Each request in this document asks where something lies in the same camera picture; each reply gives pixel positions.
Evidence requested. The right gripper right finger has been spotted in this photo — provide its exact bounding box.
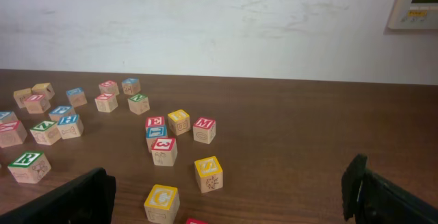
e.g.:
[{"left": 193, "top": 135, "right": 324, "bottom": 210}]
[{"left": 342, "top": 153, "right": 437, "bottom": 224}]

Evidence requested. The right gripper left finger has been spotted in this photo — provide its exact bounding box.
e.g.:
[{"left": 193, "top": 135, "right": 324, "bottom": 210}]
[{"left": 1, "top": 168, "right": 116, "bottom": 224}]

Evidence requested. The yellow C block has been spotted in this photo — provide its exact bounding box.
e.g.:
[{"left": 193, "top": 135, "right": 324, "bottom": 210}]
[{"left": 144, "top": 184, "right": 180, "bottom": 224}]

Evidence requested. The green R block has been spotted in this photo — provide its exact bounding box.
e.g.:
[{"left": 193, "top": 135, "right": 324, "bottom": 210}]
[{"left": 8, "top": 151, "right": 51, "bottom": 184}]

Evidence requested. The blue H block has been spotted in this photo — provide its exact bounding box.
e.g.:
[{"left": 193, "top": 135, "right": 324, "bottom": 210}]
[{"left": 57, "top": 114, "right": 83, "bottom": 139}]

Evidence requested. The green N block lower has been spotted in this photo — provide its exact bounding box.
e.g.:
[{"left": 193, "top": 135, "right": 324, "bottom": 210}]
[{"left": 30, "top": 121, "right": 61, "bottom": 145}]

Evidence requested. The green n block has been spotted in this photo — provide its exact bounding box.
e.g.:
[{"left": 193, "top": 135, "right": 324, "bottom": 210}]
[
  {"left": 30, "top": 121, "right": 61, "bottom": 145},
  {"left": 128, "top": 94, "right": 150, "bottom": 115}
]

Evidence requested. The red 3 block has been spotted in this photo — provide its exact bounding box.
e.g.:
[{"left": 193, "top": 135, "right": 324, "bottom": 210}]
[{"left": 151, "top": 138, "right": 178, "bottom": 166}]

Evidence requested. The blue block right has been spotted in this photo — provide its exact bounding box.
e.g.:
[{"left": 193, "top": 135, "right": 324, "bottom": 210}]
[{"left": 146, "top": 125, "right": 168, "bottom": 152}]

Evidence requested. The blue P block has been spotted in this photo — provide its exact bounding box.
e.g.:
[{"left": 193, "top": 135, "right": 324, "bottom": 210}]
[{"left": 49, "top": 105, "right": 76, "bottom": 121}]

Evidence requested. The red Y block upper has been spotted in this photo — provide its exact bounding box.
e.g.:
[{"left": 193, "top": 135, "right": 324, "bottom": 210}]
[{"left": 94, "top": 92, "right": 118, "bottom": 112}]

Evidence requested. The red A block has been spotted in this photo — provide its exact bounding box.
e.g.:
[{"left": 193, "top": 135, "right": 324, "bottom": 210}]
[{"left": 185, "top": 219, "right": 208, "bottom": 224}]

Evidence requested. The red X block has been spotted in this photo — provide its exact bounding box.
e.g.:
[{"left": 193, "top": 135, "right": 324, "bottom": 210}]
[{"left": 0, "top": 121, "right": 27, "bottom": 148}]

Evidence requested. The red E block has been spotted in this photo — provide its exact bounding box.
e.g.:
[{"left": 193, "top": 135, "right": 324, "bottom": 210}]
[{"left": 145, "top": 116, "right": 166, "bottom": 129}]

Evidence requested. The blue D block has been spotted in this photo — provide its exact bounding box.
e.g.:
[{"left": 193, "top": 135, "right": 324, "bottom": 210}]
[{"left": 66, "top": 87, "right": 88, "bottom": 108}]

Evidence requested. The green N block upper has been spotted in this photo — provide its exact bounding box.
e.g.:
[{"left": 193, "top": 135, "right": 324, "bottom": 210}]
[{"left": 128, "top": 94, "right": 150, "bottom": 115}]

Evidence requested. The red U block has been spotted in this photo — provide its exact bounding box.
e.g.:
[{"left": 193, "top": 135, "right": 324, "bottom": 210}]
[{"left": 23, "top": 94, "right": 51, "bottom": 114}]

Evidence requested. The red G block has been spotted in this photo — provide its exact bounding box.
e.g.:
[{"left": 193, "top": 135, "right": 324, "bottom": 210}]
[{"left": 99, "top": 80, "right": 120, "bottom": 95}]

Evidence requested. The yellow block right upper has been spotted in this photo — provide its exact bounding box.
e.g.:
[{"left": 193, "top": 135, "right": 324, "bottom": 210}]
[{"left": 168, "top": 109, "right": 191, "bottom": 136}]

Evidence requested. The yellow block upper left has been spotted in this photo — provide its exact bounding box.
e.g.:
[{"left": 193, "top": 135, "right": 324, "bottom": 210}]
[{"left": 31, "top": 83, "right": 55, "bottom": 99}]

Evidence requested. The blue 5 block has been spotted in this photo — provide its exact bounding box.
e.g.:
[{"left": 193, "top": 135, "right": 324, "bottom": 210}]
[{"left": 0, "top": 111, "right": 18, "bottom": 124}]

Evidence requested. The blue X block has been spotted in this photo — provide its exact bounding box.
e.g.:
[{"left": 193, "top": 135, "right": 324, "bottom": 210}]
[{"left": 122, "top": 78, "right": 141, "bottom": 95}]

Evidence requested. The yellow S block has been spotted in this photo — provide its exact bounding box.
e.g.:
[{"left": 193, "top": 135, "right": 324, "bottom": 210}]
[{"left": 194, "top": 156, "right": 223, "bottom": 193}]

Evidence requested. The yellow block beside U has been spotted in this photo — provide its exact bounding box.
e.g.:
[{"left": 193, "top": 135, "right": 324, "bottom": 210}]
[{"left": 13, "top": 88, "right": 32, "bottom": 108}]

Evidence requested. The red M block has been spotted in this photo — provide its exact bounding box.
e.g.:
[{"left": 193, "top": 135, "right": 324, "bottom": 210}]
[{"left": 192, "top": 117, "right": 216, "bottom": 144}]

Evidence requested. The white wall panel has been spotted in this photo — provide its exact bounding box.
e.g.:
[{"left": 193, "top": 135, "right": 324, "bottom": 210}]
[{"left": 387, "top": 0, "right": 437, "bottom": 29}]

